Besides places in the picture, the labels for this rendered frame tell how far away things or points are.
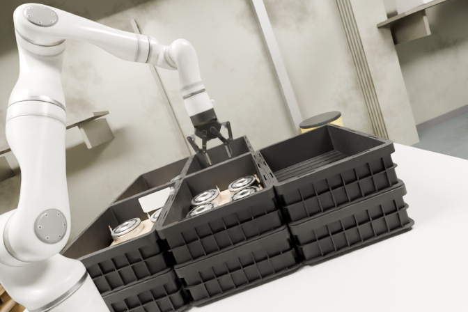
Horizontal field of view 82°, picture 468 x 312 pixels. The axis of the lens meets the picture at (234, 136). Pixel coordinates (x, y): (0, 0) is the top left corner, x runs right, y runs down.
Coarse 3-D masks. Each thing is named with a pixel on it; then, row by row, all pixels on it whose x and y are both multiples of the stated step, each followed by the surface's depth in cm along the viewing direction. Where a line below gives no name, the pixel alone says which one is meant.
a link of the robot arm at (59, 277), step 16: (0, 224) 41; (0, 240) 40; (0, 256) 40; (0, 272) 42; (16, 272) 43; (32, 272) 44; (48, 272) 45; (64, 272) 45; (80, 272) 46; (16, 288) 42; (32, 288) 42; (48, 288) 42; (64, 288) 43; (32, 304) 42; (48, 304) 42
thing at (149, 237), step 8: (168, 184) 102; (176, 184) 97; (144, 192) 103; (128, 200) 102; (168, 200) 83; (160, 216) 72; (152, 232) 64; (72, 240) 79; (128, 240) 64; (136, 240) 64; (144, 240) 64; (152, 240) 64; (104, 248) 65; (112, 248) 64; (120, 248) 64; (128, 248) 64; (136, 248) 64; (88, 256) 64; (96, 256) 64; (104, 256) 64; (112, 256) 64; (88, 264) 64
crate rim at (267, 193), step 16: (256, 160) 89; (192, 176) 101; (176, 192) 87; (256, 192) 64; (272, 192) 64; (224, 208) 63; (240, 208) 63; (160, 224) 66; (176, 224) 63; (192, 224) 64
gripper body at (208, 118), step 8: (208, 112) 76; (192, 120) 77; (200, 120) 76; (208, 120) 76; (216, 120) 79; (200, 128) 79; (208, 128) 79; (216, 128) 79; (200, 136) 79; (208, 136) 79; (216, 136) 80
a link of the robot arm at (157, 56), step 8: (152, 40) 69; (152, 48) 69; (160, 48) 75; (168, 48) 74; (152, 56) 70; (160, 56) 75; (168, 56) 74; (152, 64) 74; (160, 64) 75; (168, 64) 76
